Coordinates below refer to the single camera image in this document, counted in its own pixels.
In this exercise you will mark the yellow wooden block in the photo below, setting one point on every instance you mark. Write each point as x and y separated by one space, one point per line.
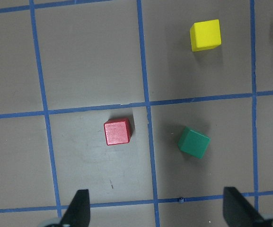
205 35

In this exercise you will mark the green wooden block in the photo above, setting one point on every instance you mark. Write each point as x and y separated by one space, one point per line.
193 142

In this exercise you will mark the red wooden block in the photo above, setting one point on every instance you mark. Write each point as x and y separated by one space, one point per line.
117 131

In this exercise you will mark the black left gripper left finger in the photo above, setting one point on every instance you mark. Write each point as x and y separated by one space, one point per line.
78 211

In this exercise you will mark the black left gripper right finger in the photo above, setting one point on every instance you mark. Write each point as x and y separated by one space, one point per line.
238 212

